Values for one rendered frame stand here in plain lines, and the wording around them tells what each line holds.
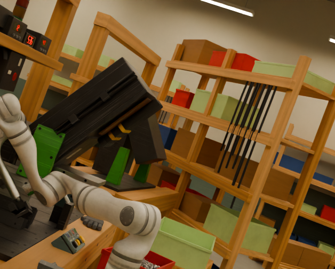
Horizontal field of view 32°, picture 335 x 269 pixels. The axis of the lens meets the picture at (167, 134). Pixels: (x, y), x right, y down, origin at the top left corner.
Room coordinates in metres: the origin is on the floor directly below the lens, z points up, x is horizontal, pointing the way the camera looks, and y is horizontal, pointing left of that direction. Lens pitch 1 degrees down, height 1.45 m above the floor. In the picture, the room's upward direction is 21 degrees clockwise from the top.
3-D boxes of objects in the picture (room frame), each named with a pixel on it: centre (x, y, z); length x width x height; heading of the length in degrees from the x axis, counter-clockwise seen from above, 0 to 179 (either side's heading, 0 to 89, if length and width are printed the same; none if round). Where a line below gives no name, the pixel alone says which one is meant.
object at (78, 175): (2.41, 0.38, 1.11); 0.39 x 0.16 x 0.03; 86
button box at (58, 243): (2.12, 0.20, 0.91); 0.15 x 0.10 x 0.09; 176
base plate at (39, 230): (2.34, 0.48, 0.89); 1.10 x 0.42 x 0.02; 176
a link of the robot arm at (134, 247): (1.65, -0.02, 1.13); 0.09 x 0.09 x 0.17; 45
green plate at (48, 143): (2.26, 0.42, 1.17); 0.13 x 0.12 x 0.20; 176
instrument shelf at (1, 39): (2.35, 0.74, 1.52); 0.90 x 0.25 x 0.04; 176
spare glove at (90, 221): (2.64, 0.18, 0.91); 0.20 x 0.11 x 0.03; 3
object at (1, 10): (2.06, 0.72, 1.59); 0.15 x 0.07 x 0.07; 176
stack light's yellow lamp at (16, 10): (2.48, 0.77, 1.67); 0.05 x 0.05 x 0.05
